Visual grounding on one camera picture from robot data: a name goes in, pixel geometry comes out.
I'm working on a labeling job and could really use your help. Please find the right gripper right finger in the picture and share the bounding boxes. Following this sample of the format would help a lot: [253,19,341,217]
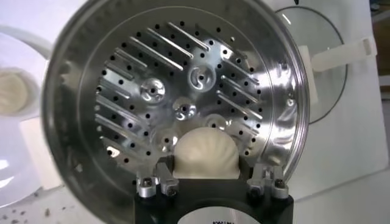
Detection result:
[239,158,289,200]

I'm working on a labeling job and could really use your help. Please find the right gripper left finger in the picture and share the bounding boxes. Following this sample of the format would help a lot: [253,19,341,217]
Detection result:
[135,156,180,198]

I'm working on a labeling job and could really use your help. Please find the white steamed baozi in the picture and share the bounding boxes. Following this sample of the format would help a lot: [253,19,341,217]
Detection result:
[0,68,33,116]
[172,126,241,180]

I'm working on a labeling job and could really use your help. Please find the stainless steel steamer basket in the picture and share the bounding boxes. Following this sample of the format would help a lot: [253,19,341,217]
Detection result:
[41,0,311,224]

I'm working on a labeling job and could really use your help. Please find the scattered dark crumbs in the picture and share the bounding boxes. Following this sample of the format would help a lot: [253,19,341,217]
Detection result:
[0,206,68,224]

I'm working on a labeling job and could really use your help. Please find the white round plate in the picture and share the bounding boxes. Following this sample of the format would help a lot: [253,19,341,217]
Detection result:
[0,24,54,209]

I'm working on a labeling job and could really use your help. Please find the glass lid with white handle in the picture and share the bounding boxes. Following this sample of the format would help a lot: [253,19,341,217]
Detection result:
[275,5,378,125]

